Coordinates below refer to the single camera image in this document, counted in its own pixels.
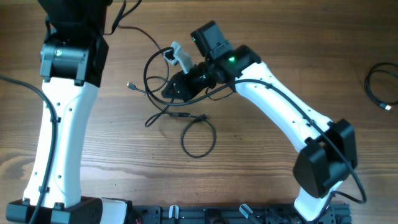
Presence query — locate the black USB cable gold plug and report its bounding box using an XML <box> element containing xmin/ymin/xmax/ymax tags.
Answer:
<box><xmin>363</xmin><ymin>62</ymin><xmax>397</xmax><ymax>111</ymax></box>

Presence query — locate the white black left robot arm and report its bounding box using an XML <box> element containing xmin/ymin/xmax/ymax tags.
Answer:
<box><xmin>6</xmin><ymin>0</ymin><xmax>131</xmax><ymax>223</ymax></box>

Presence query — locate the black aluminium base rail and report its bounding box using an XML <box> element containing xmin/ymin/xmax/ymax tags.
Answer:
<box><xmin>133</xmin><ymin>203</ymin><xmax>352</xmax><ymax>224</ymax></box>

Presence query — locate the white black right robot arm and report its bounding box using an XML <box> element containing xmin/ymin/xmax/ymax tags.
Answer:
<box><xmin>162</xmin><ymin>21</ymin><xmax>358</xmax><ymax>222</ymax></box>

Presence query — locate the black thin USB cable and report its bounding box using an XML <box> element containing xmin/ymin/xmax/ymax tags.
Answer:
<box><xmin>105</xmin><ymin>24</ymin><xmax>209</xmax><ymax>128</ymax></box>

